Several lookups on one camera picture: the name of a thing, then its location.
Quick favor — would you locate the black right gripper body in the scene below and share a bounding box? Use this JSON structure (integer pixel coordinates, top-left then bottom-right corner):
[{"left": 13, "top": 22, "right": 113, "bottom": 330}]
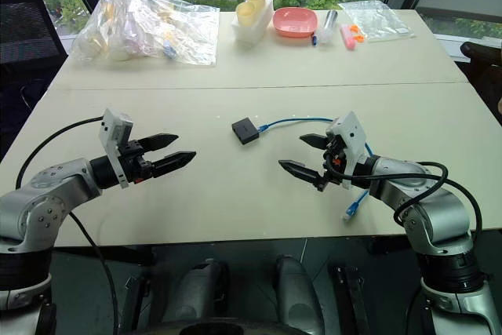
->
[{"left": 315, "top": 134, "right": 349, "bottom": 192}]

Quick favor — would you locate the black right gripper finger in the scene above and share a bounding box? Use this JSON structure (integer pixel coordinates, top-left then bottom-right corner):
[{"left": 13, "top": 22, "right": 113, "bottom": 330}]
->
[
  {"left": 299, "top": 133, "right": 329, "bottom": 151},
  {"left": 278, "top": 159, "right": 325, "bottom": 191}
]

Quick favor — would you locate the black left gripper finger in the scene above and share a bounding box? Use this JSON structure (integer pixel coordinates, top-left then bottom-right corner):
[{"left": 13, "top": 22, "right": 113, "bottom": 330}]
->
[
  {"left": 137, "top": 133, "right": 180, "bottom": 153},
  {"left": 151, "top": 150, "right": 198, "bottom": 179}
]

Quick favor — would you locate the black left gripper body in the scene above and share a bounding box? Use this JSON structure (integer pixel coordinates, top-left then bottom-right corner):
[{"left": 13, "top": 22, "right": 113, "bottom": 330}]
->
[{"left": 118, "top": 139, "right": 155, "bottom": 185}]

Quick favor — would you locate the small black box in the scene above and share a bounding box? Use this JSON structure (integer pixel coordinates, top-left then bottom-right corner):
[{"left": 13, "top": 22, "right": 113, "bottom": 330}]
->
[{"left": 231, "top": 116, "right": 260, "bottom": 147}]

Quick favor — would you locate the pink rectangular case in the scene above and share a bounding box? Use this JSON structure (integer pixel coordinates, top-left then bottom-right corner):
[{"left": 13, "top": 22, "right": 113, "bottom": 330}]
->
[{"left": 340, "top": 24, "right": 358, "bottom": 52}]

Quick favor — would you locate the large clear plastic bag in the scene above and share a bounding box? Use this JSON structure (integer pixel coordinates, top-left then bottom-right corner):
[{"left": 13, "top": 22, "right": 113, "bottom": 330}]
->
[{"left": 71, "top": 0, "right": 221, "bottom": 67}]

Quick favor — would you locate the pink plastic bowl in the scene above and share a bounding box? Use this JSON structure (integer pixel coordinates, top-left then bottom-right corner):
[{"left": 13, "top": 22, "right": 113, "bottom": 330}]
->
[{"left": 272, "top": 7, "right": 319, "bottom": 39}]

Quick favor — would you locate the grey rounded robot leg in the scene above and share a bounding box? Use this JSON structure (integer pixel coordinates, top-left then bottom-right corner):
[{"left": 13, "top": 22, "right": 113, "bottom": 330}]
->
[
  {"left": 170, "top": 258, "right": 231, "bottom": 333},
  {"left": 273, "top": 254, "right": 325, "bottom": 335}
]

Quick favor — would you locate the white plastic container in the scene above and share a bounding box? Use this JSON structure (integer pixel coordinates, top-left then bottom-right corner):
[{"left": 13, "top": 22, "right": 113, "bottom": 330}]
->
[{"left": 231, "top": 0, "right": 275, "bottom": 47}]

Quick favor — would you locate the small clear plastic bag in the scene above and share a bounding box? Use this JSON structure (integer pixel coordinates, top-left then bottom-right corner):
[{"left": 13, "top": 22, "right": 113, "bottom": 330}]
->
[{"left": 337, "top": 0, "right": 417, "bottom": 43}]

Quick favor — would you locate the black mesh office chair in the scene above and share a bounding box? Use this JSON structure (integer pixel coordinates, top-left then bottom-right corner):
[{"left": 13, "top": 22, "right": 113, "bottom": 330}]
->
[{"left": 0, "top": 0, "right": 68, "bottom": 160}]

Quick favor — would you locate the dark brown chair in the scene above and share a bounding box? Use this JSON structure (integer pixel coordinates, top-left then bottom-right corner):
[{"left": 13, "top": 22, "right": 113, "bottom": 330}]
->
[{"left": 460, "top": 40, "right": 502, "bottom": 118}]

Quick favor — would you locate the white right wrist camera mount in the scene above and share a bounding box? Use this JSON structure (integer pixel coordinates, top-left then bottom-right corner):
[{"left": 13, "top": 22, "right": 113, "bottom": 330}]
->
[{"left": 326, "top": 111, "right": 369, "bottom": 190}]

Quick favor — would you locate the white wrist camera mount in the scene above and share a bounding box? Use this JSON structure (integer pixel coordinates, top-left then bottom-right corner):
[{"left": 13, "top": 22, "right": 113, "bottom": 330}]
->
[
  {"left": 98, "top": 107, "right": 134, "bottom": 189},
  {"left": 326, "top": 111, "right": 369, "bottom": 190}
]

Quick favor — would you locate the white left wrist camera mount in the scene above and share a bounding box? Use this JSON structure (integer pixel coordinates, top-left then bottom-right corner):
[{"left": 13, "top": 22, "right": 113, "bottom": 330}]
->
[{"left": 98, "top": 107, "right": 134, "bottom": 189}]

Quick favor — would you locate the blue Ethernet cable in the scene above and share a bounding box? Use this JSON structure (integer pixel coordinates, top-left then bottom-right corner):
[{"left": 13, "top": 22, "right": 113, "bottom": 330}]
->
[{"left": 256, "top": 115, "right": 374, "bottom": 222}]

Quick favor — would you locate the dark table frame bar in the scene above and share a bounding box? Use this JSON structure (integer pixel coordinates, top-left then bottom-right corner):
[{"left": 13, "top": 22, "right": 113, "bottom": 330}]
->
[{"left": 50, "top": 246, "right": 155, "bottom": 267}]

